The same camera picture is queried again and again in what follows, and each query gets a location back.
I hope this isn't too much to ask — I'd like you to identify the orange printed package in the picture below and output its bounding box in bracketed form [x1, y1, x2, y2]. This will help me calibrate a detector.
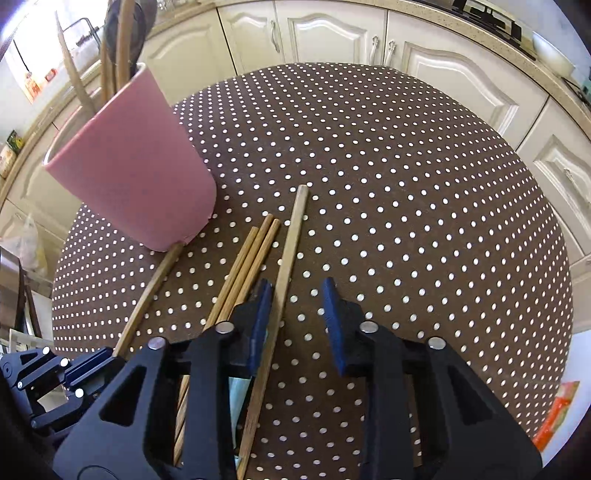
[533, 381, 580, 453]

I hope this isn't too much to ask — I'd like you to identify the brown polka dot tablecloth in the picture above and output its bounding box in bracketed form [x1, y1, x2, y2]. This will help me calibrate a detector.
[51, 62, 573, 480]

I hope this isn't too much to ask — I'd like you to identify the white bowl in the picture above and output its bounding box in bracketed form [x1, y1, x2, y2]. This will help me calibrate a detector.
[531, 31, 577, 77]

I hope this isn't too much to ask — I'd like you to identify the black spoon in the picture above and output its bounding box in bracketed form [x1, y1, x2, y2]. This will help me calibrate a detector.
[133, 0, 155, 77]

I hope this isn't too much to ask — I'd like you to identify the pink cup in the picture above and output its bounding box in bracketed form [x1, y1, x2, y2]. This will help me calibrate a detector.
[43, 62, 217, 253]

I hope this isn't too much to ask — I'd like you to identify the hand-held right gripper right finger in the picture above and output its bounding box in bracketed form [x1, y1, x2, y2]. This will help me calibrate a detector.
[322, 277, 543, 480]

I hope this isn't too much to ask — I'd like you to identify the pale single chopstick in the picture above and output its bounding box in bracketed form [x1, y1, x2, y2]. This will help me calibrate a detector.
[235, 185, 310, 480]

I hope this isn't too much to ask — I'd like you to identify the white plastic bag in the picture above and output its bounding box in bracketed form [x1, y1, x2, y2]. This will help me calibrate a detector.
[0, 215, 47, 278]

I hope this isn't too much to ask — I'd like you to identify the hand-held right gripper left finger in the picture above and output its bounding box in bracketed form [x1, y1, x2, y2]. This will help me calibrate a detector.
[53, 278, 274, 480]

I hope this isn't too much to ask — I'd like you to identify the bundle of wooden chopsticks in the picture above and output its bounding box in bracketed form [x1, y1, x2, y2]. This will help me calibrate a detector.
[54, 0, 282, 467]

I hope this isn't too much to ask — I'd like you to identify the light blue knife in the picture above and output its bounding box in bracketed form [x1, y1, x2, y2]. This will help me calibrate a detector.
[228, 376, 254, 462]

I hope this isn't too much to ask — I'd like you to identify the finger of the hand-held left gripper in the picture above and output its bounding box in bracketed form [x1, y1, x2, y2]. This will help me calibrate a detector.
[28, 388, 100, 432]
[0, 347, 125, 391]

